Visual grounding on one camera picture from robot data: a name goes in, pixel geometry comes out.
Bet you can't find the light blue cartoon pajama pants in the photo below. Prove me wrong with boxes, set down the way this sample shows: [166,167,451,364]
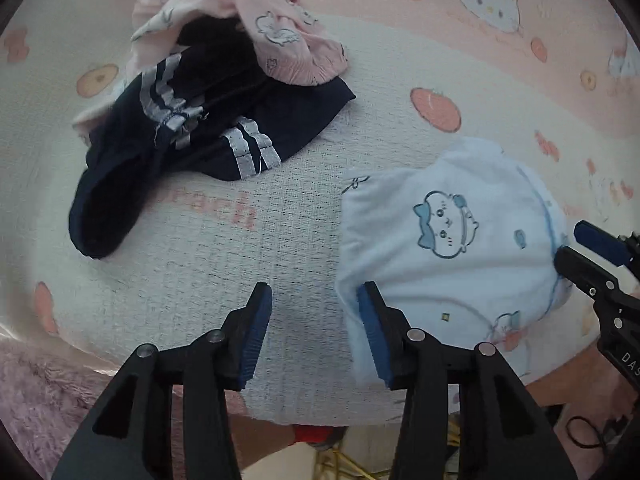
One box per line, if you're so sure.
[335,138,570,384]

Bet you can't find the pink fuzzy left sleeve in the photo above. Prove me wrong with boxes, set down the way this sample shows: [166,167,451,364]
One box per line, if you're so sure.
[0,328,252,480]

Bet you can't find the pink Hello Kitty blanket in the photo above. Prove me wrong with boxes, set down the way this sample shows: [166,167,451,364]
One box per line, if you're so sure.
[1,0,639,425]

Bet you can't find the navy striped garment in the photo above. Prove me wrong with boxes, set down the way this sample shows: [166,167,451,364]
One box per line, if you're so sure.
[68,44,355,259]

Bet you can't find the pink cartoon pajama garment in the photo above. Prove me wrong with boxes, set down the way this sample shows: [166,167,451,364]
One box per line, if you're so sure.
[71,0,350,134]

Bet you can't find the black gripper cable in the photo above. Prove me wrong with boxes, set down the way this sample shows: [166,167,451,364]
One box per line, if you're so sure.
[564,414,632,453]

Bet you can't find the gold wire stool frame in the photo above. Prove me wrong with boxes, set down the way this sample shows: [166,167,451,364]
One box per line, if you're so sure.
[311,416,461,480]

